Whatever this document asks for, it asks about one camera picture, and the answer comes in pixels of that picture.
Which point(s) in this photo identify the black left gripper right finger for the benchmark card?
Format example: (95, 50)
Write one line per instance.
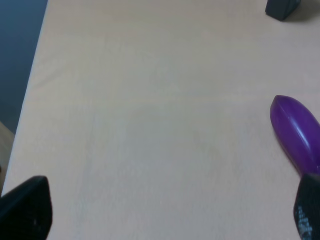
(306, 210)

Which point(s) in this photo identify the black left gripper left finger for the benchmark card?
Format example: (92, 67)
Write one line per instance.
(26, 211)

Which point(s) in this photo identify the purple toy eggplant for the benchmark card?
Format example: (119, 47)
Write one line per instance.
(298, 133)

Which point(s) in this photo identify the dark soap dispenser bottle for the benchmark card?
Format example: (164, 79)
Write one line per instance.
(281, 9)

